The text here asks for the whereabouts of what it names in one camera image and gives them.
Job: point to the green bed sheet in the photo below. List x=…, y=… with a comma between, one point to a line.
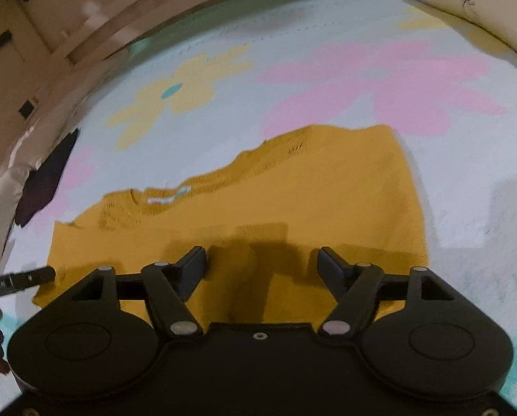
x=224, y=8

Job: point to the cream rolled blanket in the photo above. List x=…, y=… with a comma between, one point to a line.
x=2, y=208

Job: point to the cream shelf unit black trim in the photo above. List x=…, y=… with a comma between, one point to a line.
x=7, y=73

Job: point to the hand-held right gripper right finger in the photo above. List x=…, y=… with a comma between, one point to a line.
x=330, y=268

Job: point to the dark folded cloth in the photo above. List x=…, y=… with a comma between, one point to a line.
x=46, y=177

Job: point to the wall power socket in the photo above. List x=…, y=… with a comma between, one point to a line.
x=26, y=109

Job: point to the mustard yellow knit sweater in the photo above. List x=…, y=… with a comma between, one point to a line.
x=319, y=199

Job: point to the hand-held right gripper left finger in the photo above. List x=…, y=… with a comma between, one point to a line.
x=194, y=268

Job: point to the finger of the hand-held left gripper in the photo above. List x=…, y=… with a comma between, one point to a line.
x=22, y=281

